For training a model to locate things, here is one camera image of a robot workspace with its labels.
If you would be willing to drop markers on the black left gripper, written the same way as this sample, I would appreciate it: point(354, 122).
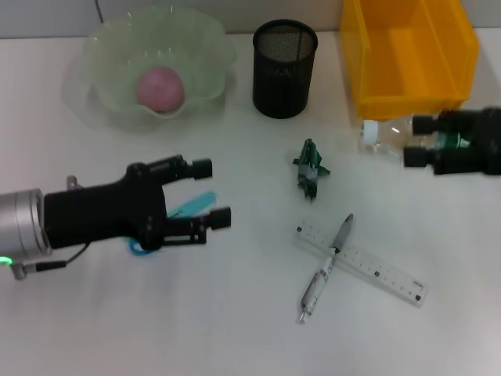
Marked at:
point(98, 211)

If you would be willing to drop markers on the translucent green wavy fruit bowl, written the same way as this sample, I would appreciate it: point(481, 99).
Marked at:
point(117, 47)

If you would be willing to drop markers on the blue scissors with sheath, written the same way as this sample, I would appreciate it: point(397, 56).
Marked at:
point(195, 203)

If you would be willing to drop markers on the black mesh pen holder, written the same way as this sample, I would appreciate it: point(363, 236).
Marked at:
point(283, 78)

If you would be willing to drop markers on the pink peach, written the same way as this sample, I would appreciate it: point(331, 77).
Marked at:
point(160, 90)

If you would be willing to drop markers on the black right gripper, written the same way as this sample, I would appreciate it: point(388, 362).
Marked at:
point(485, 156)

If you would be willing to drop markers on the green plastic wrapper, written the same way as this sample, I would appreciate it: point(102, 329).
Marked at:
point(309, 168)

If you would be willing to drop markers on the grey white pen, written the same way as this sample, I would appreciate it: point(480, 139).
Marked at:
point(317, 286)

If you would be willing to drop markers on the transparent plastic ruler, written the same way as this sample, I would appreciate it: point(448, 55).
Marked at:
point(372, 266)

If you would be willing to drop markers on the clear water bottle green label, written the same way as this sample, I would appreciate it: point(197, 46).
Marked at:
point(391, 133)

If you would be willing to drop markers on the yellow plastic bin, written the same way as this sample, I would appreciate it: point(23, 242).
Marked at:
point(411, 51)

